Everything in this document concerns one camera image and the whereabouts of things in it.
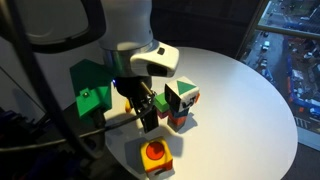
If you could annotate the orange wooden block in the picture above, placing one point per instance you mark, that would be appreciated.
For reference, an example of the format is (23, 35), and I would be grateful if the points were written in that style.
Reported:
(178, 121)

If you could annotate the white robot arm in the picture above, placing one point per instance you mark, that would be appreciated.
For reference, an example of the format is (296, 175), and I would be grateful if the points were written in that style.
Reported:
(126, 23)

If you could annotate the blue wooden block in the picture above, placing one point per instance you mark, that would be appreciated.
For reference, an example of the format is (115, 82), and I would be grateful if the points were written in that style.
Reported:
(174, 114)

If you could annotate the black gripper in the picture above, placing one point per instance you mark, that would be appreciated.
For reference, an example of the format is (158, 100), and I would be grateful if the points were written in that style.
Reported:
(135, 88)

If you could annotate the green block under red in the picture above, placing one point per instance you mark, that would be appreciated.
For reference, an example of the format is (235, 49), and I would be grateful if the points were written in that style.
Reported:
(93, 90)

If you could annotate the window frame post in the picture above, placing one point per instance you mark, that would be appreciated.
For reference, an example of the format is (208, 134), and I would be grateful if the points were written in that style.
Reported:
(250, 30)

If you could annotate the soft block with green triangle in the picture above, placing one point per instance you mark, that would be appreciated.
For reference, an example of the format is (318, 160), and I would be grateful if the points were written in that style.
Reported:
(181, 90)

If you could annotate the magenta wooden block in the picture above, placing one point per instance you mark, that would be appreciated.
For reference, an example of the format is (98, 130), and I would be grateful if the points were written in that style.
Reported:
(162, 114)

